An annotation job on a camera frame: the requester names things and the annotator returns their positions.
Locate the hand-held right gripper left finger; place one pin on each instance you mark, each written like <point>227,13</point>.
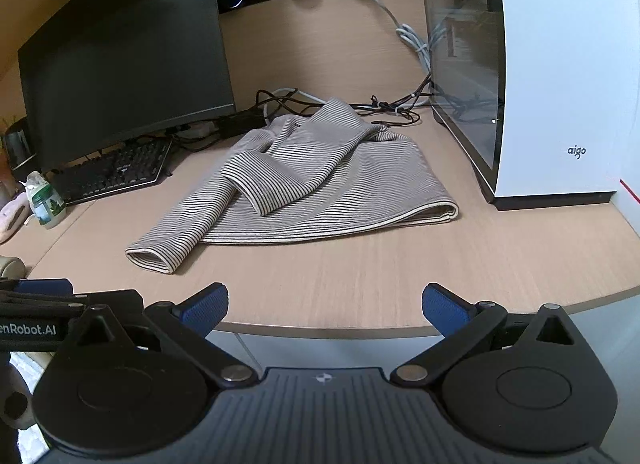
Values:
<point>202,308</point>

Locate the green label bottle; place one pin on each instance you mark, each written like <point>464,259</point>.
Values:
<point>45,204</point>

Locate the striped grey sweater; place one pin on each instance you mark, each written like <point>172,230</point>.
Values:
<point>310,178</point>

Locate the black power brick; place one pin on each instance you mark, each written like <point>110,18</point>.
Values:
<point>242,123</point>

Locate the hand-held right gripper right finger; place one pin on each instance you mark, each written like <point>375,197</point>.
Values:
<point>446,308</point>

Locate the white computer case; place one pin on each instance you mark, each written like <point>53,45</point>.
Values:
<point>545,68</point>

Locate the white box with red line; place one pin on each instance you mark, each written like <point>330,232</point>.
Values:
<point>629,204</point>

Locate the pink plush slipper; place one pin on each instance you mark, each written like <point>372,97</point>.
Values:
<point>12,219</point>

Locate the black computer monitor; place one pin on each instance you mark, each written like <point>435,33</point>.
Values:
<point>125,53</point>

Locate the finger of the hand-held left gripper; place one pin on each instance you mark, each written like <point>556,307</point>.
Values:
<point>115,301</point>
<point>42,287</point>

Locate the black keyboard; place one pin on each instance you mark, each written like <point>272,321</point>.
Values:
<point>112,171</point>

